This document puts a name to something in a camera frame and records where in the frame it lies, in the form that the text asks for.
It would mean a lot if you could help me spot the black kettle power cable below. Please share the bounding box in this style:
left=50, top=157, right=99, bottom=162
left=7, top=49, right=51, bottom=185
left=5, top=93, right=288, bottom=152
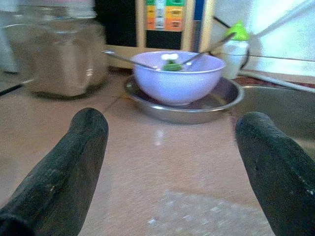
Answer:
left=0, top=82, right=34, bottom=96

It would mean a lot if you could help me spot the black ionizer power cable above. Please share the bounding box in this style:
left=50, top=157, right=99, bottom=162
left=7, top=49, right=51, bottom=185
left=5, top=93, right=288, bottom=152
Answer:
left=213, top=16, right=251, bottom=72

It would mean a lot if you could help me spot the white training chopsticks green hinge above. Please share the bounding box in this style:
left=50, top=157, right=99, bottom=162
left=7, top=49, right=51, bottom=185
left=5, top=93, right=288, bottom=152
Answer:
left=102, top=31, right=237, bottom=72

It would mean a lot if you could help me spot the white bottle with green cap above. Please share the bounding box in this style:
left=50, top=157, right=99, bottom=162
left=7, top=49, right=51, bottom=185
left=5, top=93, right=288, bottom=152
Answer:
left=222, top=21, right=251, bottom=80

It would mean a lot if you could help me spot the glass jar with brown powder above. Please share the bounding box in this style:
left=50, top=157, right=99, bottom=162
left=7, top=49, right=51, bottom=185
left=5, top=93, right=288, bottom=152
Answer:
left=3, top=0, right=109, bottom=98

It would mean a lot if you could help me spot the stainless steel sink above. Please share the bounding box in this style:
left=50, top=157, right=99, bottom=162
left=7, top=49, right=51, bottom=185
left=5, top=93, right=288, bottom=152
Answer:
left=231, top=83, right=315, bottom=158

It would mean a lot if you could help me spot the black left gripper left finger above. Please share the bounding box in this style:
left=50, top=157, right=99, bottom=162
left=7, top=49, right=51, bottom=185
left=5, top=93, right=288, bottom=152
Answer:
left=0, top=107, right=109, bottom=236

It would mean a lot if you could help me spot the round steel plate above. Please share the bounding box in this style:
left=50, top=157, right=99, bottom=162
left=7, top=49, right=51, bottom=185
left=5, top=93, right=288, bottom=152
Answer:
left=124, top=75, right=245, bottom=125

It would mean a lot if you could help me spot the beige water ionizer appliance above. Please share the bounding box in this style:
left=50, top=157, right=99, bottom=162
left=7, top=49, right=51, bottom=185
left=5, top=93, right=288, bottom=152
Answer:
left=94, top=0, right=217, bottom=69

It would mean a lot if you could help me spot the purple plastic bowl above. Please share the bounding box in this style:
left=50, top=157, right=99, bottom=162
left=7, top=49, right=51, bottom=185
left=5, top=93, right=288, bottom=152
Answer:
left=131, top=51, right=226, bottom=106

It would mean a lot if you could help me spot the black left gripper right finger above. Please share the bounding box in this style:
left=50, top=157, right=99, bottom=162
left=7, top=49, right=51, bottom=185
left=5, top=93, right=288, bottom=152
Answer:
left=235, top=112, right=315, bottom=236

